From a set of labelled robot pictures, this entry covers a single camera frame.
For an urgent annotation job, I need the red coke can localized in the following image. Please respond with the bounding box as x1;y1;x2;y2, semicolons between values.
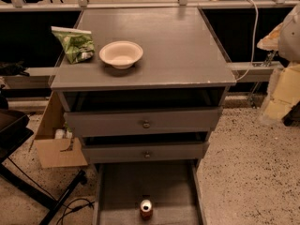
140;200;153;220

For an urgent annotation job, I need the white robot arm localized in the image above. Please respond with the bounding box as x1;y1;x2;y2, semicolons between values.
257;5;300;126

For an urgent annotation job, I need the grey drawer cabinet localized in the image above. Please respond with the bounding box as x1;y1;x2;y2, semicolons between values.
50;7;237;169

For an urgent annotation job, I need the grey top drawer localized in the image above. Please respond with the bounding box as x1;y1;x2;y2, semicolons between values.
64;108;222;137

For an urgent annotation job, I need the grey middle drawer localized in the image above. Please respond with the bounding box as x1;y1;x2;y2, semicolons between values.
82;142;209;163

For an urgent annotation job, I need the grey open bottom drawer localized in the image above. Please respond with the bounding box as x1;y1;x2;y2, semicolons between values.
92;160;207;225

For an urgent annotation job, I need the white paper bowl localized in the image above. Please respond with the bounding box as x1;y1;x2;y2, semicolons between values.
99;41;143;69

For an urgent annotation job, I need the green chip bag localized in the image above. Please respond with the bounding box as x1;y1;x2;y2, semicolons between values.
51;26;95;64

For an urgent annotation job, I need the brown cardboard box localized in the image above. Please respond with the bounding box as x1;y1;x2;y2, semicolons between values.
34;92;87;168

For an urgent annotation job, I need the black chair base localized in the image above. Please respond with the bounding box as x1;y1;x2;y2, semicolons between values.
0;108;88;225

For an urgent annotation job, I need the black floor cable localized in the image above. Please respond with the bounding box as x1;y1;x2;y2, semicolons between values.
7;157;96;225

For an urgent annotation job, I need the white hanging cable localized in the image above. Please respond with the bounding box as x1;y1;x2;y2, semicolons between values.
234;0;260;82

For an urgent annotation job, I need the grey metal rail frame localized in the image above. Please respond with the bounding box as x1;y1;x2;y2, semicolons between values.
0;0;300;83

